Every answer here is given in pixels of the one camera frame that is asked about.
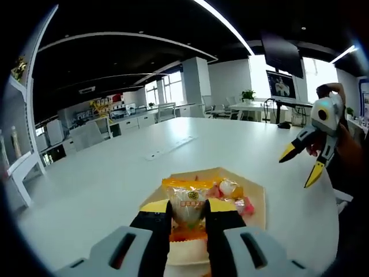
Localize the yellow marshmallow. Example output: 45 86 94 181
161 176 220 243

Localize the person's black shirt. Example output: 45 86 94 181
328 161 369 277

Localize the white table cable cover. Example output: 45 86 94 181
144 135 199 161

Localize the ceiling light strip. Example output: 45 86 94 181
193 0 256 55

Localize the grey mesh office chair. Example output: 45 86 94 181
70 120 101 151

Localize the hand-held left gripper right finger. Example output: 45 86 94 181
204 198 319 277

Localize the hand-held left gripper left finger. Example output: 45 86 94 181
54 200 173 277

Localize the white background desk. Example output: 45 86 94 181
229 100 289 123

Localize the wall monitor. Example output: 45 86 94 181
265 69 299 100

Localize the cream drink bottle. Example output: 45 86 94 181
10 125 22 158

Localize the person's right hand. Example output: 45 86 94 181
306 121 363 163

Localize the white office chair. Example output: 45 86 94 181
201 95 220 118

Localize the tall white appliance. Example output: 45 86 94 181
47 119 64 145

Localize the yellow display rack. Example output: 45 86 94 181
89 99 112 119

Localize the pile of marshmallows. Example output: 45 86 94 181
193 173 257 218

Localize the black hanging screen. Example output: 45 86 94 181
261 30 305 79

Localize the row of white cabinets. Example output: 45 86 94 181
109 111 191 138

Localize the white table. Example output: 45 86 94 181
13 117 354 277

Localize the cream hexagonal bowl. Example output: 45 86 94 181
139 166 266 268

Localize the black-yellow snack packet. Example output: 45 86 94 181
11 56 28 81

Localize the white shelf unit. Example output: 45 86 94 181
0 4 60 208

